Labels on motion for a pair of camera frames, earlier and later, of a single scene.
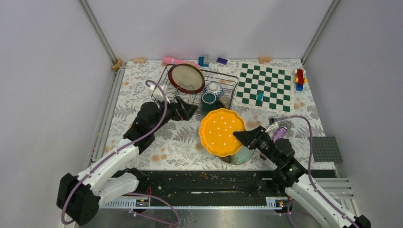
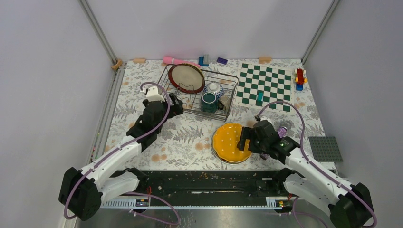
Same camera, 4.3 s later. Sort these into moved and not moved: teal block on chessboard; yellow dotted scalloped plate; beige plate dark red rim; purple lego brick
Moved: yellow dotted scalloped plate
Not moved: purple lego brick; beige plate dark red rim; teal block on chessboard
